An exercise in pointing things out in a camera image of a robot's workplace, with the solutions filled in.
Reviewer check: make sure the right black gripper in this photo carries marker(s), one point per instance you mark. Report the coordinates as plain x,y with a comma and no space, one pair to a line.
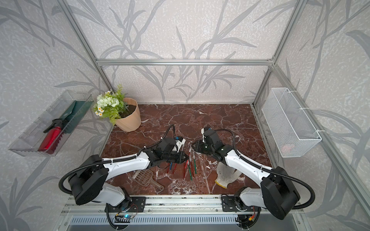
197,146

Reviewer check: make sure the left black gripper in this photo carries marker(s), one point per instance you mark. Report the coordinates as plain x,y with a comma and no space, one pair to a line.
180,157

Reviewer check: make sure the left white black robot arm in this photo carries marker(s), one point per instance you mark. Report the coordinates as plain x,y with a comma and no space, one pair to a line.
88,183

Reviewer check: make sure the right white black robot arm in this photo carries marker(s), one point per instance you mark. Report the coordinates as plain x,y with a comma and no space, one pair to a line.
278,192

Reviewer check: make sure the green carving knife right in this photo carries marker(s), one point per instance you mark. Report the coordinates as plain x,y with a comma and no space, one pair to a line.
194,163

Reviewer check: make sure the green carving knife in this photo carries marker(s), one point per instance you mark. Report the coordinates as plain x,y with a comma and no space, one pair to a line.
189,169
194,163

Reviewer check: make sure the green carving knife left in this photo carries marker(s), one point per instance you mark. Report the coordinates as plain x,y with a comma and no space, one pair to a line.
189,169

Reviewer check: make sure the white work glove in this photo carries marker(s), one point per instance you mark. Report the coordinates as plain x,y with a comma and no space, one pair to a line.
226,175

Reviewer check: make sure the brown plastic scoop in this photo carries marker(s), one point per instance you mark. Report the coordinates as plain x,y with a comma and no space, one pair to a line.
145,178

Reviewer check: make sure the terracotta flower pot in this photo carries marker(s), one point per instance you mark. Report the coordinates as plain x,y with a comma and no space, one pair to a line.
133,121

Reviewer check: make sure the small circuit board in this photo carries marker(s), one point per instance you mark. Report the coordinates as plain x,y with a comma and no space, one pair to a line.
124,218

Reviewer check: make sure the artificial white flower plant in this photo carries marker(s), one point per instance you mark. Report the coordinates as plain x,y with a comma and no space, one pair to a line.
111,105

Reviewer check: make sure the green garden trowel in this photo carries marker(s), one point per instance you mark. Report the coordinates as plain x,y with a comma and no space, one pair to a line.
73,115

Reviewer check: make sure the red spray bottle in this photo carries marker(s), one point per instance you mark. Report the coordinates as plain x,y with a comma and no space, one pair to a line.
53,136

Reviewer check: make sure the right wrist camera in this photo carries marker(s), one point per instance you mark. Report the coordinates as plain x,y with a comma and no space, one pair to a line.
203,132

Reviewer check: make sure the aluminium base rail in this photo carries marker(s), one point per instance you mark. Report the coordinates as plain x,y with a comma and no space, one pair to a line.
157,205

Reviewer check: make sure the white wire mesh basket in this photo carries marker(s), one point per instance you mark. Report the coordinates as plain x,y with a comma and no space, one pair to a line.
291,128

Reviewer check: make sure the clear plastic wall tray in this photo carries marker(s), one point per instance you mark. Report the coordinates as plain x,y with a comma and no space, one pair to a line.
28,143

